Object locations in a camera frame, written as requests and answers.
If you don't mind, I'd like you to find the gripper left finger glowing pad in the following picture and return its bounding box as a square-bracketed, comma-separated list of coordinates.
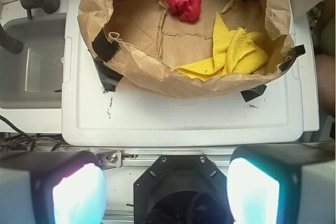
[1, 151, 107, 223]

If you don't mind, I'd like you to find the black tape piece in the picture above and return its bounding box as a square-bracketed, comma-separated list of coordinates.
[240, 84, 267, 102]
[279, 44, 306, 73]
[92, 28, 123, 92]

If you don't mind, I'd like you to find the black tape piece lower right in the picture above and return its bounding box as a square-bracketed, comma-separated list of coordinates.
[240, 84, 267, 102]

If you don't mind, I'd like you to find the crumpled red cloth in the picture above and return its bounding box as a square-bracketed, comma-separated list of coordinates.
[165, 0, 202, 22]

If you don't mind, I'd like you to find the grey sink basin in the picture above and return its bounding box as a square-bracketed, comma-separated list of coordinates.
[1, 14, 66, 109]

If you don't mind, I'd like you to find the black cables bundle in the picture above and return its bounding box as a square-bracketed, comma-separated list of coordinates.
[0, 115, 69, 153]

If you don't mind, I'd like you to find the brown paper bag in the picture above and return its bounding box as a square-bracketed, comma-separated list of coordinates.
[78, 0, 294, 99]

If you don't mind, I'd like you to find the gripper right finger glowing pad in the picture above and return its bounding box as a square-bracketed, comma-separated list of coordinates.
[227, 143, 335, 223]

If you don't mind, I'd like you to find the black tape piece left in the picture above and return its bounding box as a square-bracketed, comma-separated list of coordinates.
[92, 28, 123, 92]

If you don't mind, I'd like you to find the yellow cloth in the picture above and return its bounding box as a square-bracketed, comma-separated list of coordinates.
[175, 13, 270, 81]

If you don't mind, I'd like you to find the aluminium rail with bracket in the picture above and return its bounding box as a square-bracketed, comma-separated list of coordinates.
[96, 148, 237, 167]

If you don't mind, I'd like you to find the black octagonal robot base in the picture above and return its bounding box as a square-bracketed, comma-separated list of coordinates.
[133, 155, 235, 223]

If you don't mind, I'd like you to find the white plastic bin lid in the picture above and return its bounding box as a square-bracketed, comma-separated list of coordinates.
[61, 0, 304, 147]

